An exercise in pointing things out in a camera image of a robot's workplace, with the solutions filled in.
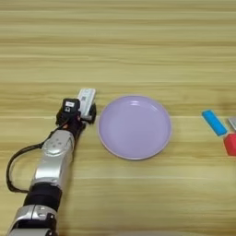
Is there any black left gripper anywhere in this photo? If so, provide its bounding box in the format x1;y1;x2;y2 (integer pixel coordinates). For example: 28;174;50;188
54;103;98;140

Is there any white rectangular plastic device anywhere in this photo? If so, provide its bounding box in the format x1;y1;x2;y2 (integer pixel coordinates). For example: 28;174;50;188
77;88;97;120

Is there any purple round plate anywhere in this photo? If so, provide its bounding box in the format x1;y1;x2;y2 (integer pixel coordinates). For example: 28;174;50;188
97;94;172;161

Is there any red cube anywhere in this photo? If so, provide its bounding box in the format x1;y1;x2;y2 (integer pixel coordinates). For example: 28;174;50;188
222;132;236;157

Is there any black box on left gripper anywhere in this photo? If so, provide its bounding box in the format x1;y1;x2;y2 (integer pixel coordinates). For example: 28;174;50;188
62;98;82;117

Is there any blue rectangular block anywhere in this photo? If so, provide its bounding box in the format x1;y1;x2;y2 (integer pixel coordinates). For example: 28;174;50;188
201;109;229;137

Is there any grey square tile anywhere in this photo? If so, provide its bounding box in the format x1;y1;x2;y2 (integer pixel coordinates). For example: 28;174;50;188
228;116;236;132

